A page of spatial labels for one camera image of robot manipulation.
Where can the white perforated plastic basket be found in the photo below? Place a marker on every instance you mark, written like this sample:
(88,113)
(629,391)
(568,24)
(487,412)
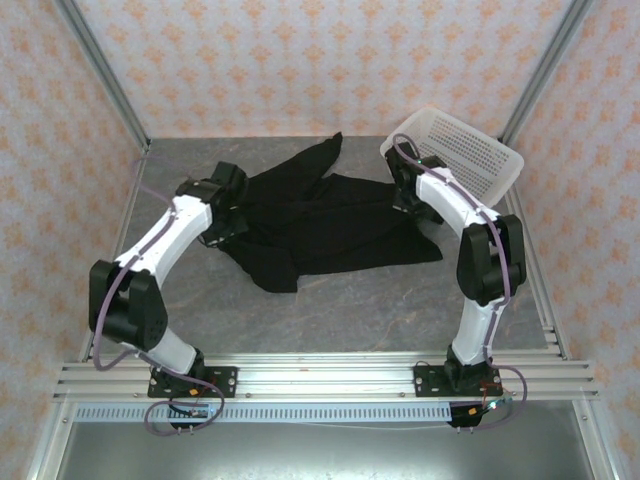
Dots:
(465,150)

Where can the black t-shirt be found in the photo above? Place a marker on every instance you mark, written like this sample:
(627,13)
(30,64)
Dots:
(325,225)

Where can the shiny metal lower shelf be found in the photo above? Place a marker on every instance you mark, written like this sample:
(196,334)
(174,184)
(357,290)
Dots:
(320,455)

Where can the aluminium table side rail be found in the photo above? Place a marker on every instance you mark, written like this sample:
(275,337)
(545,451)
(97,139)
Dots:
(129,200)
(549,320)

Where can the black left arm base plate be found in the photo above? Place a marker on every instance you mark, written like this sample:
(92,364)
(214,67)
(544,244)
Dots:
(225,381)

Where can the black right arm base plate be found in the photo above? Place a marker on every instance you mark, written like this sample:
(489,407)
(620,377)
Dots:
(425,380)

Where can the aluminium frame post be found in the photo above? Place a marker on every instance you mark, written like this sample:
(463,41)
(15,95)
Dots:
(546,65)
(101,65)

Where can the aluminium mounting rail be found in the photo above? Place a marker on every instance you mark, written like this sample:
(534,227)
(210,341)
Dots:
(325,370)

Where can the black electronics board mount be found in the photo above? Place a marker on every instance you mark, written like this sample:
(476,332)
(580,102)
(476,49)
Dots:
(192,414)
(470,417)

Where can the aluminium frame leg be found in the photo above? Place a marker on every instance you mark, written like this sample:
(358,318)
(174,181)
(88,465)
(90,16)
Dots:
(602,450)
(50,450)

